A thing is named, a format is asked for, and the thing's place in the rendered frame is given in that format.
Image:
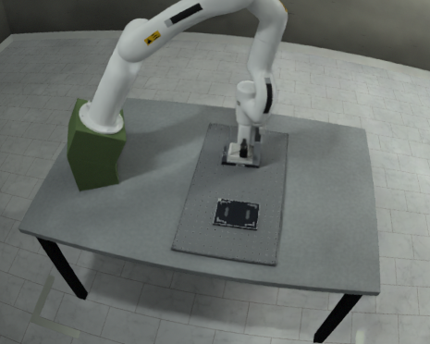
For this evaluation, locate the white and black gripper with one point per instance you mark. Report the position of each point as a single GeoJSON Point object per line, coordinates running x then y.
{"type": "Point", "coordinates": [244, 136]}

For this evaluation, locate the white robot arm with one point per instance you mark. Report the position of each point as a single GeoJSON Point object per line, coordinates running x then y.
{"type": "Point", "coordinates": [136, 44]}

